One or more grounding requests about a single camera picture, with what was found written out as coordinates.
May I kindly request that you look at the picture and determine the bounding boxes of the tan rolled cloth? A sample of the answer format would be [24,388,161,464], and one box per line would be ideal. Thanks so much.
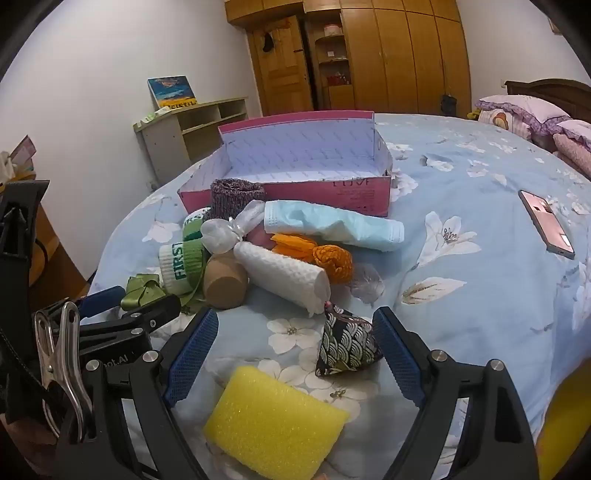
[202,254,249,310]

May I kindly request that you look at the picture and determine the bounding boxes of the wooden door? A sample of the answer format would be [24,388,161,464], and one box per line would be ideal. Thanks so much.
[247,14,315,116]

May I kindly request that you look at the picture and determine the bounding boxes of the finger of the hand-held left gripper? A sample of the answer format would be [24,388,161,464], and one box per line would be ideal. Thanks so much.
[76,285,126,319]
[78,293,182,344]

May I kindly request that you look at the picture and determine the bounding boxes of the wooden desk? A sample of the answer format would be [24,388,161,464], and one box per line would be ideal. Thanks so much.
[28,203,90,301]

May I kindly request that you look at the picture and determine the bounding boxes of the purple frilled cartoon pillow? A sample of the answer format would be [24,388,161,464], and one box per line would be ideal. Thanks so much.
[475,95,571,139]

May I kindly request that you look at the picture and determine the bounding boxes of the white towel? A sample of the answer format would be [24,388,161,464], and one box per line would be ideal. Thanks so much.
[233,241,332,317]

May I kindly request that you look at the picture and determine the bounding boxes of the wooden wardrobe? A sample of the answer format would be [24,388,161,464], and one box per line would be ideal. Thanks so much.
[305,0,472,118]

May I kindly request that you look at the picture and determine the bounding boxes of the pink paper box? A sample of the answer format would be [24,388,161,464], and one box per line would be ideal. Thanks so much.
[9,135,37,174]

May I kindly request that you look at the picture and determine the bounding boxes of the pink purple pillows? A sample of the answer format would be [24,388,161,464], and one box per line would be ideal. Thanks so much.
[505,78,591,123]

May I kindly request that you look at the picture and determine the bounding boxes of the blue and yellow painting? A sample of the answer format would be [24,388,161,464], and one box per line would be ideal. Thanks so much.
[148,75,198,110]

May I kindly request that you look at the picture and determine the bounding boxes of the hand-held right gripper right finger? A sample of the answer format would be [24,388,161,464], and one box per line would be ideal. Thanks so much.
[373,306,540,480]

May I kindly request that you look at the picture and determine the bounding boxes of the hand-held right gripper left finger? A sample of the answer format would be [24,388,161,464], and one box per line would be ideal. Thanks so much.
[53,307,220,480]

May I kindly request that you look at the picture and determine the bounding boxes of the beige shelf unit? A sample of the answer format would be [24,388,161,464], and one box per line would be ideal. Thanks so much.
[134,96,250,185]

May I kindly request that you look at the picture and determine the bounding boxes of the yellow sponge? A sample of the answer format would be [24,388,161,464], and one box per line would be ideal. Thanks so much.
[203,366,351,480]

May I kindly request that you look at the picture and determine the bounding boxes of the pink cardboard box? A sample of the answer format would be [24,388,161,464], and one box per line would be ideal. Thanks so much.
[178,110,394,217]

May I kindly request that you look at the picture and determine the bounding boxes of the blue floral blanket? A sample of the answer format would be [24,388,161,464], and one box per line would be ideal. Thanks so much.
[88,113,591,480]

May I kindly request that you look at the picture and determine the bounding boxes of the green and white sock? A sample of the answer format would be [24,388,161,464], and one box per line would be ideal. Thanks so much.
[158,237,208,296]
[181,208,213,243]

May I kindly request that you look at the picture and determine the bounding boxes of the brown sock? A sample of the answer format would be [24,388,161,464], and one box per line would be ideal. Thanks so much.
[203,179,267,221]

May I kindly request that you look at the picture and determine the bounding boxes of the white mesh pouch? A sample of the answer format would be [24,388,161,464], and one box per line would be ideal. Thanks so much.
[200,200,265,254]

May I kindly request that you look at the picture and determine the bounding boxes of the blue face mask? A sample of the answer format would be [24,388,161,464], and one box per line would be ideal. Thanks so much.
[263,199,406,252]

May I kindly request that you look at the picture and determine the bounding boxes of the dark patterned triangular pouch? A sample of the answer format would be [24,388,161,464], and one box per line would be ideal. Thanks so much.
[315,301,385,379]

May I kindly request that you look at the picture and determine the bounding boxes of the orange knitted cloth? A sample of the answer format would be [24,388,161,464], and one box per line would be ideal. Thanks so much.
[270,233,354,284]

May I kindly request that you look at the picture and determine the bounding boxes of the pink smartphone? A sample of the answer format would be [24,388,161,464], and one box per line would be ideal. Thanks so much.
[518,189,576,260]

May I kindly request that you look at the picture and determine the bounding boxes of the pink rolled sock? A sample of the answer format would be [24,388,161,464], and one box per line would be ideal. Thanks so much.
[245,228,278,250]

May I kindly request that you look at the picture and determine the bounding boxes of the pink fuzzy cushion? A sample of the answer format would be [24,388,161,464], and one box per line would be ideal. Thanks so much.
[553,134,591,178]

